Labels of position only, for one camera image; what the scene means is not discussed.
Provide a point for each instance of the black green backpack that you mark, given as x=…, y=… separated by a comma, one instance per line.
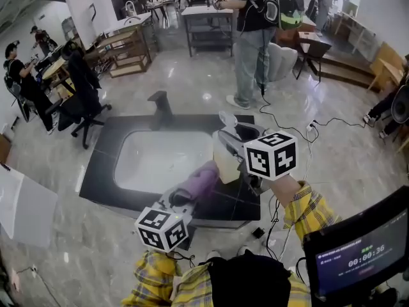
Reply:
x=290, y=11

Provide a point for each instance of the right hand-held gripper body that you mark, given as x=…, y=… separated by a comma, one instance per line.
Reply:
x=271, y=155

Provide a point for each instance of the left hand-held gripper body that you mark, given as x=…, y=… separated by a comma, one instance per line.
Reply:
x=159, y=229

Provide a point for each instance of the person's right forearm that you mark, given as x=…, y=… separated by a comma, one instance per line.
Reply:
x=306, y=209

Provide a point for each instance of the person's shoe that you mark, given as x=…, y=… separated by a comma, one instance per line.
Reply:
x=243, y=250
x=213, y=254

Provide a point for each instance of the white sink basin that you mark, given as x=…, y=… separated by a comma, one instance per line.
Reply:
x=159, y=162

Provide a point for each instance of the black monitor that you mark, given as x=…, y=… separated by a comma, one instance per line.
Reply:
x=361, y=254

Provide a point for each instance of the round wooden table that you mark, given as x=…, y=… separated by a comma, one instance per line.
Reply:
x=54, y=69

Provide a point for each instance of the white power strip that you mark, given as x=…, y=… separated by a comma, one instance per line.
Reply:
x=33, y=270
x=311, y=126

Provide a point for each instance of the grey shelf table white top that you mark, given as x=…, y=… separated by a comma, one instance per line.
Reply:
x=207, y=11

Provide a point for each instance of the black faucet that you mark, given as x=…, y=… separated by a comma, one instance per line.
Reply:
x=163, y=105

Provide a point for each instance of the wooden shelf rack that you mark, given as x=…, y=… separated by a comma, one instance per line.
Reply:
x=124, y=53

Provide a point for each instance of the person's left forearm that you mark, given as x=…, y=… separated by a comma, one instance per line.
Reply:
x=153, y=280

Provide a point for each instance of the purple grey cloth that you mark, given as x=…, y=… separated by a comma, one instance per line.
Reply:
x=203, y=181

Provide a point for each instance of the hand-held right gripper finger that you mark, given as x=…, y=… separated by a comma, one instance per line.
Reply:
x=234, y=149
x=254, y=130

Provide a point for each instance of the person's right shoe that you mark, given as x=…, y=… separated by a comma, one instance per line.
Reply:
x=243, y=250

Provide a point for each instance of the white soap pump bottle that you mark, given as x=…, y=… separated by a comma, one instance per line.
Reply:
x=225, y=166

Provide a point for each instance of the cardboard box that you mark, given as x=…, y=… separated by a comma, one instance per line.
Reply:
x=4, y=149

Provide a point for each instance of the black grey backpack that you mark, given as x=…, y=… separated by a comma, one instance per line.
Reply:
x=402, y=105

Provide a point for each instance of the small black plastic part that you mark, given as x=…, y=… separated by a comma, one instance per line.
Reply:
x=258, y=232

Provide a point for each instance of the white counter chrome faucet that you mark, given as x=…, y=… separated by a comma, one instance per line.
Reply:
x=131, y=21

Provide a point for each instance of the person's left shoe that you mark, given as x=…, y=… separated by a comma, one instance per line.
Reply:
x=213, y=254

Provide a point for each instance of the wooden platform step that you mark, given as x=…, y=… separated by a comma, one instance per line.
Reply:
x=348, y=70

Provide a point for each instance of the black wooden chair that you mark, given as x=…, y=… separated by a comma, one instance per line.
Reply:
x=314, y=48

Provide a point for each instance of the person's torso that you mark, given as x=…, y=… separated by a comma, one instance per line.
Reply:
x=249, y=283

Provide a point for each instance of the small white plastic part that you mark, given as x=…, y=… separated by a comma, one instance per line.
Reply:
x=271, y=242

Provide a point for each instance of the dark sink vanity cabinet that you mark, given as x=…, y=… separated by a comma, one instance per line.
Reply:
x=102, y=174

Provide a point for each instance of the black office chair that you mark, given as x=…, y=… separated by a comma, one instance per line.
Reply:
x=81, y=91

